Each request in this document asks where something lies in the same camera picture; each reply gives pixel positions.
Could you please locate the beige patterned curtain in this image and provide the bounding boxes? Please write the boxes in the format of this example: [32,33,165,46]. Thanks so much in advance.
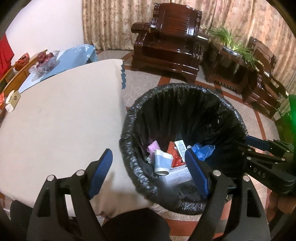
[82,1,295,94]

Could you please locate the red apples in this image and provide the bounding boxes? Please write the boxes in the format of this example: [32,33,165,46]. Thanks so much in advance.
[37,52,54,68]

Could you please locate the person right hand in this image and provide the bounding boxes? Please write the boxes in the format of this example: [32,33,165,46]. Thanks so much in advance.
[269,191,296,214]

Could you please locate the red plastic bag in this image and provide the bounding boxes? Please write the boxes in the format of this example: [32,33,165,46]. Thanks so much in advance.
[171,154,185,168]

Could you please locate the blue plastic bag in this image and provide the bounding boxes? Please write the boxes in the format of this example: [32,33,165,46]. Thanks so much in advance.
[191,143,215,161]

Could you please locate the red basket on cabinet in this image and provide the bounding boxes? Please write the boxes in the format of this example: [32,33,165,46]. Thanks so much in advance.
[14,52,30,71]

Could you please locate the red candy packet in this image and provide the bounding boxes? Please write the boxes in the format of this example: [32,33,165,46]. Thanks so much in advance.
[0,92,5,111]

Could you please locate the blue tablecloth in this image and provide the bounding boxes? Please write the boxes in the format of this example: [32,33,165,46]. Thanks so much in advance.
[18,44,98,93]

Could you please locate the green potted plant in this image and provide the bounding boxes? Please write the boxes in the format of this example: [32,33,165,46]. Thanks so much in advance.
[209,26,260,72]

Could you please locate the beige tablecloth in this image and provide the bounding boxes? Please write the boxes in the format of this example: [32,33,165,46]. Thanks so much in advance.
[1,59,151,217]

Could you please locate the wooden TV cabinet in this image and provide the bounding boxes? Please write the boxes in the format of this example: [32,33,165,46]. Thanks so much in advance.
[0,49,48,121]

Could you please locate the glass fruit bowl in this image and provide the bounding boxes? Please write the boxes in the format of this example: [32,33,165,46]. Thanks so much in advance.
[29,51,60,76]

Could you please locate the dark wooden armchair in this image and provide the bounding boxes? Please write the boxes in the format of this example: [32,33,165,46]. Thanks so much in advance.
[131,3,209,84]

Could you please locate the orange foam fruit net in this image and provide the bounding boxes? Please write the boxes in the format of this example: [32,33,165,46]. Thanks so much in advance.
[166,142,179,158]

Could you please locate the pink plastic item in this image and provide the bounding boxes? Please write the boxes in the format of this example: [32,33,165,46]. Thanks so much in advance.
[147,140,161,158]

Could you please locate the tissue box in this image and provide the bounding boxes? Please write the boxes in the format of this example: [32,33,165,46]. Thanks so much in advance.
[5,90,21,113]

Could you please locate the red cloth cover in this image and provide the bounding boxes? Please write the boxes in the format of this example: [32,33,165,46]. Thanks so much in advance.
[0,34,15,78]

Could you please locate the dark wooden side table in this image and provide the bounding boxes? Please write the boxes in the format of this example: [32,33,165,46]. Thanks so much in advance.
[201,42,253,95]

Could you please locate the white paper cup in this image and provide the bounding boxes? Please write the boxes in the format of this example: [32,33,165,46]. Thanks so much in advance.
[154,150,173,176]

